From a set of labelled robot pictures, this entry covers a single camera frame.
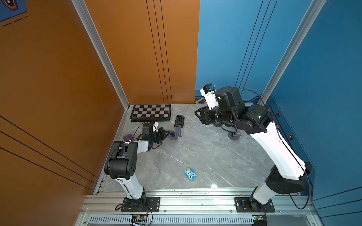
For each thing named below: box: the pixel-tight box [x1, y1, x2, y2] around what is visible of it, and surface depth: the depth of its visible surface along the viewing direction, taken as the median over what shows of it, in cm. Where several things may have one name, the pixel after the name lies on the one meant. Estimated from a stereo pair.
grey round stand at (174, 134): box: [169, 124, 182, 141], surface depth 96 cm
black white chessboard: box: [129, 104, 172, 122], surface depth 114 cm
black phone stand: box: [174, 114, 185, 129], surface depth 110 cm
